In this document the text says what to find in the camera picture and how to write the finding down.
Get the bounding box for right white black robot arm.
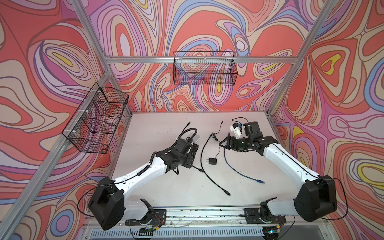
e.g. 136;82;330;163
219;122;337;223

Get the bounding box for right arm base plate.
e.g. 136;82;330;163
243;207;287;225

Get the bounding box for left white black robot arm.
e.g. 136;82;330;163
88;139;199;231

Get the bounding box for aluminium front rail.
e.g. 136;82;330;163
80;206;337;240

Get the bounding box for left black wire basket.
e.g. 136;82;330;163
62;83;129;154

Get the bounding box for aluminium frame struts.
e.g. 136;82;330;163
0;0;349;240

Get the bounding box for rear black wire basket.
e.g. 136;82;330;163
173;50;238;86

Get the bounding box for black wire basket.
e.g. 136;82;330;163
62;83;129;154
173;50;238;86

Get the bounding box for blue ethernet cable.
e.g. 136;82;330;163
223;131;266;184

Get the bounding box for white square router box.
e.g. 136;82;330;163
193;134;201;143

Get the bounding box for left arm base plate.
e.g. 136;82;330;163
125;209;167;227

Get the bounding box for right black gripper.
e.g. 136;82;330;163
218;136;252;151

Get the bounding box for black power adapter with cord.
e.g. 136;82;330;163
208;121;224;166

